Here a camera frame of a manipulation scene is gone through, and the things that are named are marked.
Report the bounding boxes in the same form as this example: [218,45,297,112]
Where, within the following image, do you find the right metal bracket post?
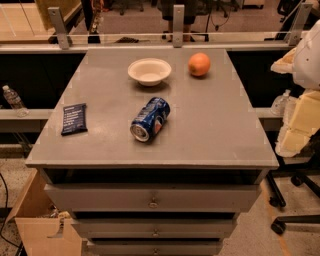
[287,2,312,46]

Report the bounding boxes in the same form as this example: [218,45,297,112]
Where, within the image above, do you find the metal bracket post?
[172,5,184,48]
[48,7,70,50]
[287,2,312,46]

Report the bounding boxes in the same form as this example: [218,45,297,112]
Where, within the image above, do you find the grey drawer cabinet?
[27,48,278,256]

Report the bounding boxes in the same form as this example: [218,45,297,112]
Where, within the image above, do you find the orange fruit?
[188,53,211,77]

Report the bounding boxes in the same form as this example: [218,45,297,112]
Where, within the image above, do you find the black office chair base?
[266,136,320,235]

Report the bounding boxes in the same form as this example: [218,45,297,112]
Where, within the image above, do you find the cardboard box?
[8,169,82,256]

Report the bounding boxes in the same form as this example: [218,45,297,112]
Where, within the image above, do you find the blue pepsi can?
[130,97,170,142]

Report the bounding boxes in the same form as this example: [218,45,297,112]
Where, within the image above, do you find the dark blue snack packet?
[61,103,87,136]

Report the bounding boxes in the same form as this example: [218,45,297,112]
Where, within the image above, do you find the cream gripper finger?
[275,90,320,157]
[271,48,296,74]

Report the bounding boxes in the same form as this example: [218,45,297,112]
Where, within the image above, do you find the left metal bracket post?
[48,7,70,50]

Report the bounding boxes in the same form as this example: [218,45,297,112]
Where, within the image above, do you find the clear plastic water bottle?
[2,85,29,117]

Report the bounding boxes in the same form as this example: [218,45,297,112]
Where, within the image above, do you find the clear plastic bottle right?
[270,90,293,116]

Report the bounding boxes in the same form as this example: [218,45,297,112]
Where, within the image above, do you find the white bowl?
[128,58,172,86]

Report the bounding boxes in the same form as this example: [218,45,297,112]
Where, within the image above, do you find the middle metal bracket post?
[172,5,184,48]

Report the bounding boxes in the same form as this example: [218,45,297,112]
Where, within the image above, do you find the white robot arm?
[271,20,320,157]

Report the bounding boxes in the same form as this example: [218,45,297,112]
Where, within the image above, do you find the black floor cable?
[0,173,21,249]

